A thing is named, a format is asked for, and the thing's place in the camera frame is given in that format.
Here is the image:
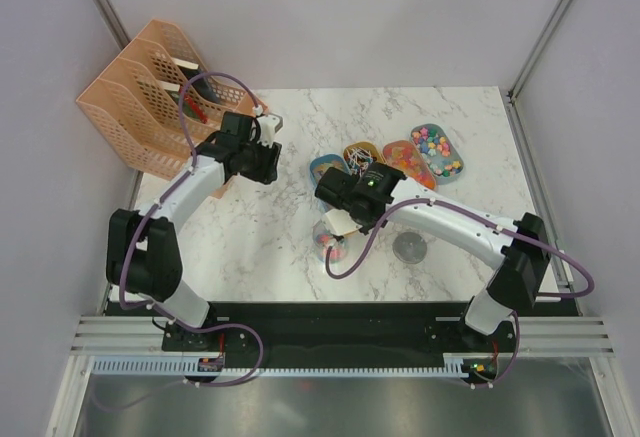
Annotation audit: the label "tan lollipop tray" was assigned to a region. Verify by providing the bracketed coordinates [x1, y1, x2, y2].
[343, 141, 385, 177]

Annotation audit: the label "pink gummy tray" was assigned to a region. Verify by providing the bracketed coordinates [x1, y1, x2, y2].
[382, 140, 437, 190]

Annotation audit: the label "light blue star candy tray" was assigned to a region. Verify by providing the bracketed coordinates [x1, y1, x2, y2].
[410, 123, 465, 185]

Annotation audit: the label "yellow plastic scoop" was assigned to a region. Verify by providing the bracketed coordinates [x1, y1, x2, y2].
[340, 225, 360, 236]

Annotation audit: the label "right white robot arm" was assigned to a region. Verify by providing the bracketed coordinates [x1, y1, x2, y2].
[315, 163, 551, 351]

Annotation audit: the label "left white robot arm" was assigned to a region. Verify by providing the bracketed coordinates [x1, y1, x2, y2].
[106, 112, 283, 350]

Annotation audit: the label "peach desk organizer tray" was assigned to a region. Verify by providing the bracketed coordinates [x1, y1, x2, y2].
[211, 84, 269, 200]

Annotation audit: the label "clear glass jar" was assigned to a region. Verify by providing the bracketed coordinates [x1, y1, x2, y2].
[312, 221, 349, 274]

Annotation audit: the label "grey metal jar lid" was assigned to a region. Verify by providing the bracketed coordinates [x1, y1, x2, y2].
[392, 231, 427, 265]

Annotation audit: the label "books in file rack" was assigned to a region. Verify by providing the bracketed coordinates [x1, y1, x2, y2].
[164, 56, 220, 123]

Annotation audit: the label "peach file organizer rack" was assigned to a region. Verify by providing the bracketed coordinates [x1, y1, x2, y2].
[74, 18, 254, 184]

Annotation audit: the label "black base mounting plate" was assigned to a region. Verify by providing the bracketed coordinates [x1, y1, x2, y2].
[102, 300, 521, 391]

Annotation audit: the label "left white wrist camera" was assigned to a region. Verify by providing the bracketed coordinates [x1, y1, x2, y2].
[253, 112, 283, 147]

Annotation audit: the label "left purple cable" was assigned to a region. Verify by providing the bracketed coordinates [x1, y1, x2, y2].
[89, 72, 269, 412]

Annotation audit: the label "white slotted cable duct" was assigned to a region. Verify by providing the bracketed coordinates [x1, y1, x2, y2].
[91, 355, 469, 378]

